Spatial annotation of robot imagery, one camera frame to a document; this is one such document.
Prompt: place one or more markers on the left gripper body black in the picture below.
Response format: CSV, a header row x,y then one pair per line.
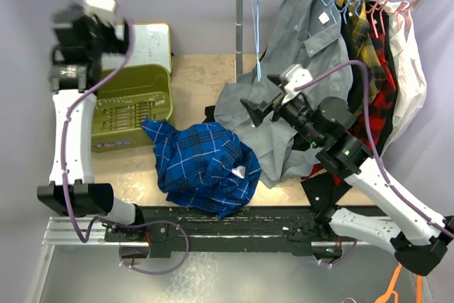
x,y
103,39

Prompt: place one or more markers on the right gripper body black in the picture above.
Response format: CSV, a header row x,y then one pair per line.
x,y
284,111

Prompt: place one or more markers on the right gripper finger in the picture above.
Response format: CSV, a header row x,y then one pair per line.
x,y
254,110
275,79

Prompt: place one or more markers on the blue plaid shirt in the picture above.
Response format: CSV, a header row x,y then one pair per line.
x,y
205,166

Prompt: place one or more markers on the light blue hanger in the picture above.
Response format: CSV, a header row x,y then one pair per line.
x,y
255,6

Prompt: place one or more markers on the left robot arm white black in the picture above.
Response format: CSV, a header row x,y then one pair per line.
x,y
84,34

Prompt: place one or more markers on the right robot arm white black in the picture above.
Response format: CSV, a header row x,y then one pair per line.
x,y
416,235

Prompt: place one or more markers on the grey shirt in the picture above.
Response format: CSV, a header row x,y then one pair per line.
x,y
305,32

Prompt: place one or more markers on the yellow black plaid shirt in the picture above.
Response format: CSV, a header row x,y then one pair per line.
x,y
356,34

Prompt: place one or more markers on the red black plaid shirt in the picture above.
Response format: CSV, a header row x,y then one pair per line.
x,y
347,84

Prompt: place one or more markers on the white shirt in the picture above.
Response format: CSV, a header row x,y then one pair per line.
x,y
411,81

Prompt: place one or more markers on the orange hanger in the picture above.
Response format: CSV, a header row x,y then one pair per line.
x,y
392,293

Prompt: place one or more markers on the olive green plastic basket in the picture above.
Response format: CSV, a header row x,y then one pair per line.
x,y
134,94

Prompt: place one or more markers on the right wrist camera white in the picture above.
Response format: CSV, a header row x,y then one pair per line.
x,y
292,77

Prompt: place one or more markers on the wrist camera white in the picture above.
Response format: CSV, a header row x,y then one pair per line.
x,y
97,3
292,77

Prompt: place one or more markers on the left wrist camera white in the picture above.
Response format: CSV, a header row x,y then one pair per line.
x,y
97,3

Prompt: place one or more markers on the small whiteboard yellow frame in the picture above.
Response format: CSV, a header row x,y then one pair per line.
x,y
152,46

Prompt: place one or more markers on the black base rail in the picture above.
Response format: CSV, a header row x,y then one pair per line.
x,y
254,229

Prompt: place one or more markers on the aluminium frame rail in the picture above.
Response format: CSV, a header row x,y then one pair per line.
x,y
59,232

